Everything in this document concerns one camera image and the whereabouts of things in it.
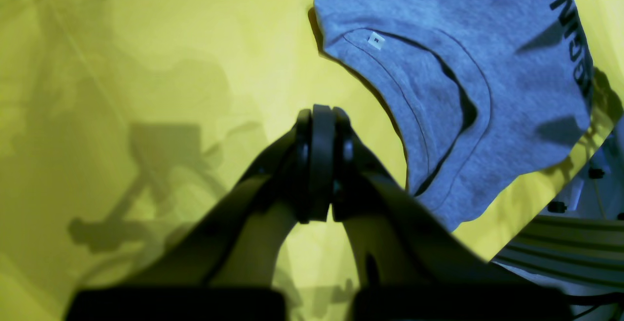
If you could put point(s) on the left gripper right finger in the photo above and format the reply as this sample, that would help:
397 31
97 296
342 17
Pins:
410 268

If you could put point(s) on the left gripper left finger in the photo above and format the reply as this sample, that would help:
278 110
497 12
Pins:
222 270

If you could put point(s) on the grey t-shirt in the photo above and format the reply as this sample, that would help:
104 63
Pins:
481 91

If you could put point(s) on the black caster wheel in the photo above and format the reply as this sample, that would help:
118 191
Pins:
568 199

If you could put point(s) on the aluminium frame rail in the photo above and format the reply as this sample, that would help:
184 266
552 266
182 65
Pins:
579 251

